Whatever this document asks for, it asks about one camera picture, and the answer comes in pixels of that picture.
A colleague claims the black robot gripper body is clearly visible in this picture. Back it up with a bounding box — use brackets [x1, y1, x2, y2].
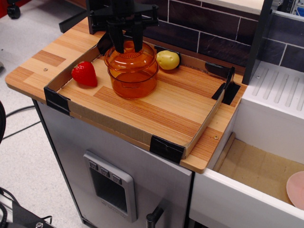
[86, 0, 159, 35]

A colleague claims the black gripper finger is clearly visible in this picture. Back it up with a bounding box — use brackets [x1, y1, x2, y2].
[107, 21, 124, 53]
[132, 20, 143, 52]

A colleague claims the orange transparent pot lid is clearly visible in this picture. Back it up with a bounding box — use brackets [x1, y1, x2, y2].
[104, 40, 156, 73]

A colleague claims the orange transparent pot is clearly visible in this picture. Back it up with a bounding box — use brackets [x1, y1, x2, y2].
[108, 62, 159, 99]

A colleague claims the yellow toy potato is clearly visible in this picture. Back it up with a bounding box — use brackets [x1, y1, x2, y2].
[156, 50, 180, 70]

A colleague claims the red toy strawberry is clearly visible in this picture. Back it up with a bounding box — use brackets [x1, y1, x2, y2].
[71, 61, 97, 87]

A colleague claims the black chair caster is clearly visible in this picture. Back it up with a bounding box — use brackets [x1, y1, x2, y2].
[7, 0, 21, 19]

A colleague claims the cardboard fence with black tape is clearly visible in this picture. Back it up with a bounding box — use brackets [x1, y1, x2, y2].
[44, 47, 243, 171]

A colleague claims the grey toy dishwasher cabinet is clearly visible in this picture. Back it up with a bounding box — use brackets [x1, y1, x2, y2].
[34, 102, 193, 228]

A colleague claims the white toy sink unit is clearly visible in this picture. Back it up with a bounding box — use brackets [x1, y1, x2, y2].
[189, 62, 304, 228]

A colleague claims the black equipment at corner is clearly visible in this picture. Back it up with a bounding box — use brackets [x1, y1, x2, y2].
[0, 188, 54, 228]

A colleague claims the pink plate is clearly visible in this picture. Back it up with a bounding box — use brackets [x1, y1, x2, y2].
[286, 171, 304, 210]

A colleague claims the black cable on floor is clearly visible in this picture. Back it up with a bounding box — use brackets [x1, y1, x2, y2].
[2, 105, 41, 140]

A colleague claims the black dishwasher door handle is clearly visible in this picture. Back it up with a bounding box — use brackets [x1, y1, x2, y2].
[146, 207, 164, 228]

